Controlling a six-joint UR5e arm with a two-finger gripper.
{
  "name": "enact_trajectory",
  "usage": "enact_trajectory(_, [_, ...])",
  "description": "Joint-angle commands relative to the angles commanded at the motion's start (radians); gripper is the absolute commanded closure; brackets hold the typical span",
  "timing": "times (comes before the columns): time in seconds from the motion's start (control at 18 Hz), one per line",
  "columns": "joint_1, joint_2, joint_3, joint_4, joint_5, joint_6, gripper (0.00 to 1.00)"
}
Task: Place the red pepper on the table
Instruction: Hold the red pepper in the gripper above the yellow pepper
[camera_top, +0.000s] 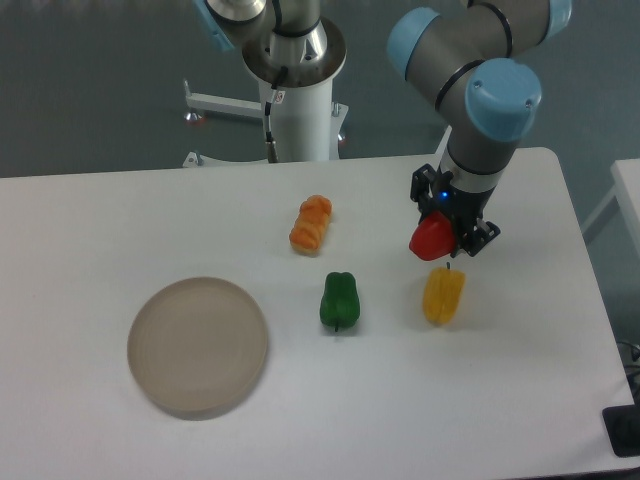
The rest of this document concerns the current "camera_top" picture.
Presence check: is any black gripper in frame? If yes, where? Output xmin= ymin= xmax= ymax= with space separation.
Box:
xmin=410 ymin=163 xmax=501 ymax=257

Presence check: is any red bell pepper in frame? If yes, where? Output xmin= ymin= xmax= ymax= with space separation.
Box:
xmin=409 ymin=211 xmax=456 ymax=261

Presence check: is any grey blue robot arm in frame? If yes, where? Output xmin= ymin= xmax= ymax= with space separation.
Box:
xmin=195 ymin=1 xmax=572 ymax=261

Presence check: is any yellow bell pepper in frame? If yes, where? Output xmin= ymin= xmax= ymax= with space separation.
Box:
xmin=422 ymin=262 xmax=466 ymax=325

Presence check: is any green bell pepper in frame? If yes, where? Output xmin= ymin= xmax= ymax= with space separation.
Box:
xmin=319 ymin=272 xmax=361 ymax=332

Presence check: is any orange bread loaf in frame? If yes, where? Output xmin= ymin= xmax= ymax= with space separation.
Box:
xmin=289 ymin=195 xmax=332 ymax=255

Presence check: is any white side table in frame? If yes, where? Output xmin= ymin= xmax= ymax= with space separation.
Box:
xmin=580 ymin=158 xmax=639 ymax=251

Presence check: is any black device at table edge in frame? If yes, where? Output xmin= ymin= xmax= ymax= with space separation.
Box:
xmin=602 ymin=404 xmax=640 ymax=458

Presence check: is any beige round plate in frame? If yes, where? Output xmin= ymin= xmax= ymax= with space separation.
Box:
xmin=127 ymin=277 xmax=269 ymax=420

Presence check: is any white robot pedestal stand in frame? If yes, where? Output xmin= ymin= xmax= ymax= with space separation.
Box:
xmin=181 ymin=17 xmax=351 ymax=170

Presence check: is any black cable on pedestal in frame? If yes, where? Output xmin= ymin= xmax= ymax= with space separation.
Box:
xmin=263 ymin=65 xmax=290 ymax=164

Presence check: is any black cables right edge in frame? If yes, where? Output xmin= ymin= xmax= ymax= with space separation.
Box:
xmin=617 ymin=339 xmax=640 ymax=407

